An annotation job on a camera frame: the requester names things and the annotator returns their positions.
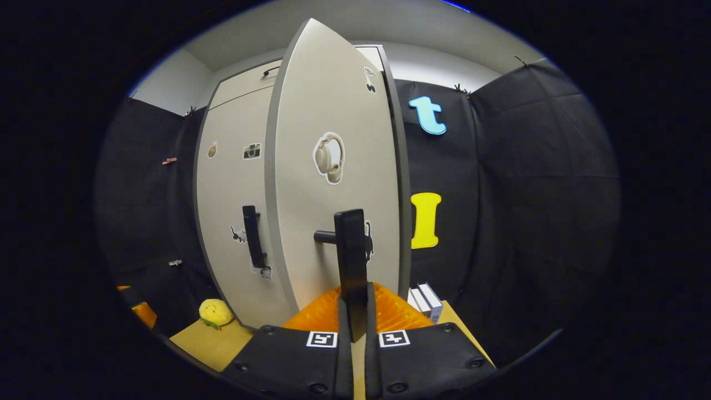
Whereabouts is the cabinet door with camera sticker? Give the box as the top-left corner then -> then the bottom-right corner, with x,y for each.
193,83 -> 298,329

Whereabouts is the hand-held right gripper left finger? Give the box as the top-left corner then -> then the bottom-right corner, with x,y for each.
221,286 -> 356,400

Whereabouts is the beige double-door shoe cabinet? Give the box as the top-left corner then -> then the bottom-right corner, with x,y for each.
193,18 -> 413,342

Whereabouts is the dark brown book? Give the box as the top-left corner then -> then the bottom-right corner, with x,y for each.
408,288 -> 432,321

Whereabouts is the yellow plush toy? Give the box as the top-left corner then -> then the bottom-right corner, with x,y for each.
199,299 -> 235,330

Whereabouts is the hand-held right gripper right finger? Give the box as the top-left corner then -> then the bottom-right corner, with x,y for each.
364,281 -> 498,400

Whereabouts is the cabinet door with headphone sticker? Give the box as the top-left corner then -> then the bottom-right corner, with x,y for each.
265,18 -> 412,342

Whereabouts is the black backdrop cloth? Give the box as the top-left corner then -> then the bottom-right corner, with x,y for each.
94,58 -> 622,367

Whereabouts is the beige cabinet drawer black handle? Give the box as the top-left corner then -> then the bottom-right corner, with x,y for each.
209,46 -> 385,110

